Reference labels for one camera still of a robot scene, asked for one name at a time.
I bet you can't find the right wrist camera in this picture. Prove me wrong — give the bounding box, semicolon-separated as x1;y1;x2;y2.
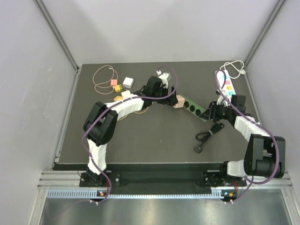
217;90;228;106

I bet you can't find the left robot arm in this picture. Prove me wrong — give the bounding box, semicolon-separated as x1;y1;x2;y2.
82;73;178;186

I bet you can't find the orange small charger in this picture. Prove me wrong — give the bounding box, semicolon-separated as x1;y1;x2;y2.
113;96;123;102

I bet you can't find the green power strip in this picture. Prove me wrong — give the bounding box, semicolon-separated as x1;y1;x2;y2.
183;96;210;122

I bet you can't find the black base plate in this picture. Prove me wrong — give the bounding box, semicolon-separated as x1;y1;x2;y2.
79;163;247;200

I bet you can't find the white charger cable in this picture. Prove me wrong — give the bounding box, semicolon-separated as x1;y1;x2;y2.
220;60;246;79

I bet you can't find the white power strip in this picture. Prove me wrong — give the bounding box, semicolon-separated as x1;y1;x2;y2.
217;70;236;98

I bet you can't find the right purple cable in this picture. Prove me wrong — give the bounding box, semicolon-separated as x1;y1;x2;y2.
214;69;281;202

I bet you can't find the pink giraffe cube charger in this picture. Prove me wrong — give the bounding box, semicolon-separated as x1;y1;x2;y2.
173;95;185;108

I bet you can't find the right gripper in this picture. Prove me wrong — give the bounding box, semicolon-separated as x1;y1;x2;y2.
200;100;233;122

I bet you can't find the white square charger plug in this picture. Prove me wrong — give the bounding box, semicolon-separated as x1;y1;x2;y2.
121;90;132;99

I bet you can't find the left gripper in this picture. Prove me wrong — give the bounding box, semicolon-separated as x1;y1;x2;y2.
152;84;177;106

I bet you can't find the yellow charger cable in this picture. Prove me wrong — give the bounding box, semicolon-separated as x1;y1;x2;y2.
117;106;150;120

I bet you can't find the grey slotted cable duct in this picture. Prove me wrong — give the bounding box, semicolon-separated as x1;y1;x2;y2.
46;189;234;199

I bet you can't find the black power cord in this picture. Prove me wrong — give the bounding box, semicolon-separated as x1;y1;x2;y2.
193;122;225;154

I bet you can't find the pink charger plug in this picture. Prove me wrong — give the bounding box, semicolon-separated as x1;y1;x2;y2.
110;79;118;87

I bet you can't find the yellow charger plug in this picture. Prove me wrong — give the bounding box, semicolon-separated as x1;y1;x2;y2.
114;84;124;93

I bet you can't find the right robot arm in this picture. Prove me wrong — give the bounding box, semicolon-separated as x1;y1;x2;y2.
199;95;285;186

